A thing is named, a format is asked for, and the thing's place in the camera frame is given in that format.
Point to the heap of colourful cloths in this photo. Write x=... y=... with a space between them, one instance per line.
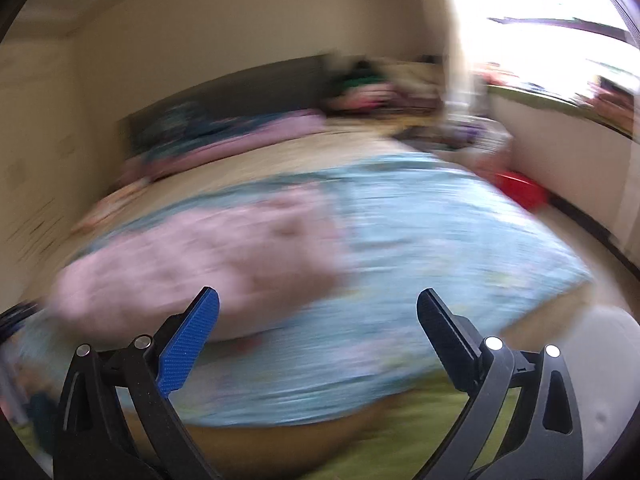
x=615 y=97

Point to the floral basket of clothes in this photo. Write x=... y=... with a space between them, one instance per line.
x=475 y=137

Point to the dark floral quilt pink lining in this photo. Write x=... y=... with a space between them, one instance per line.
x=225 y=140

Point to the green window ledge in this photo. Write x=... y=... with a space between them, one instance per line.
x=550 y=105

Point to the pile of assorted clothes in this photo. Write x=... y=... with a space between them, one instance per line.
x=380 y=90

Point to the window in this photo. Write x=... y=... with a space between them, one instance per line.
x=540 y=45

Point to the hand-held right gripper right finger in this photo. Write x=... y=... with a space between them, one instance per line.
x=445 y=340

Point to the teal object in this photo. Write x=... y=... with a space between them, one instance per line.
x=41 y=417

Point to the red plastic object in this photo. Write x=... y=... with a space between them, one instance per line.
x=520 y=190

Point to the cream wardrobe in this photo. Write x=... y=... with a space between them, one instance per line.
x=35 y=160

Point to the grey padded headboard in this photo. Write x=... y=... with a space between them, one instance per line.
x=250 y=90

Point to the cream curtain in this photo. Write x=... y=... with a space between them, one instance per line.
x=462 y=35

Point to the small pink white garment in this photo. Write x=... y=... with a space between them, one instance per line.
x=110 y=205

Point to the blue cartoon printed blanket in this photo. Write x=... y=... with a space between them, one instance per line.
x=425 y=250

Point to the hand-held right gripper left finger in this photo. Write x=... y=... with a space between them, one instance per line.
x=187 y=345

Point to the pink quilted jacket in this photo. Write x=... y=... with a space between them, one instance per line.
x=210 y=260

